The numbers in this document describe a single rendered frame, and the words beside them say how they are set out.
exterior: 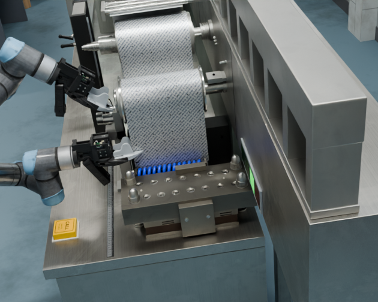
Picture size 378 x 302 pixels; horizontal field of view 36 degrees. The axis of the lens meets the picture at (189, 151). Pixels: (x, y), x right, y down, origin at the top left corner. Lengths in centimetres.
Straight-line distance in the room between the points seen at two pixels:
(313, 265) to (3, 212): 279
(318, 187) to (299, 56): 22
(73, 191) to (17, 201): 166
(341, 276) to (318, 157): 25
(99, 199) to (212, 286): 48
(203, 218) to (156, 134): 30
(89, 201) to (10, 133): 250
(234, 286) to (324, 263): 86
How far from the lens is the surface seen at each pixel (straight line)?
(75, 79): 174
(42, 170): 183
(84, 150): 180
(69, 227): 186
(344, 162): 93
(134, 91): 174
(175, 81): 175
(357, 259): 105
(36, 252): 327
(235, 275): 184
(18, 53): 171
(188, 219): 172
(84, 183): 208
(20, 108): 475
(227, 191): 172
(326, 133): 88
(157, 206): 170
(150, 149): 182
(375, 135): 119
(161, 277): 181
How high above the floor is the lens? 207
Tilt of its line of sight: 33 degrees down
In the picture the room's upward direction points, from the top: 7 degrees counter-clockwise
